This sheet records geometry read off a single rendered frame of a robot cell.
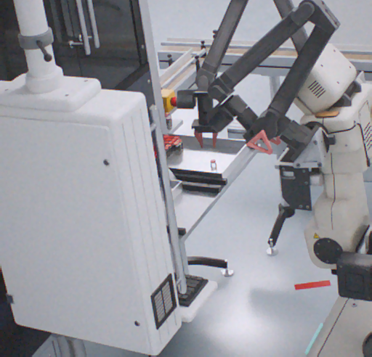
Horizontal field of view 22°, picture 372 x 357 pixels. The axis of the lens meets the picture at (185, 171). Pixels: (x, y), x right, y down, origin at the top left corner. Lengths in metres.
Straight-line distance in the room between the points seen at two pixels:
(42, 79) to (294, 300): 2.11
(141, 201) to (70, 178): 0.19
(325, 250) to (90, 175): 1.06
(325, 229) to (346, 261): 0.14
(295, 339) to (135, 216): 1.68
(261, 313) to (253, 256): 0.46
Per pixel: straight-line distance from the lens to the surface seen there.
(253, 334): 4.13
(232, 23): 3.34
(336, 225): 3.20
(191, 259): 4.42
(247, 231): 4.81
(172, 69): 4.27
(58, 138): 2.49
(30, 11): 2.46
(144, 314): 2.68
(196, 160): 3.59
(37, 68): 2.51
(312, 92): 3.01
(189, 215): 3.25
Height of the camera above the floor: 2.50
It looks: 27 degrees down
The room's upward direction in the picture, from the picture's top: 8 degrees counter-clockwise
